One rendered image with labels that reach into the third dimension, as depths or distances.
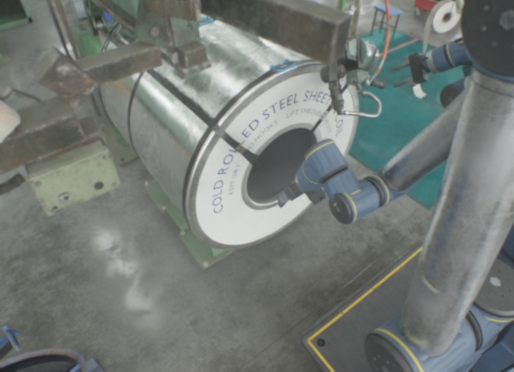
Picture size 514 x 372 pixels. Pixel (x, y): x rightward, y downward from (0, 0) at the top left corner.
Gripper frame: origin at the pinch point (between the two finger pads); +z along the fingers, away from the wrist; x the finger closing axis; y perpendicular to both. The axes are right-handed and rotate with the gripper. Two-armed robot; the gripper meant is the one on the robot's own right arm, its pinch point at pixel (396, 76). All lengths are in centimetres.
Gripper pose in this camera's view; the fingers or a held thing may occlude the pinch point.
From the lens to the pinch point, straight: 182.0
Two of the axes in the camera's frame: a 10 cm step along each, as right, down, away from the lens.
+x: -1.4, -9.9, 0.9
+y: 7.6, -0.5, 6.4
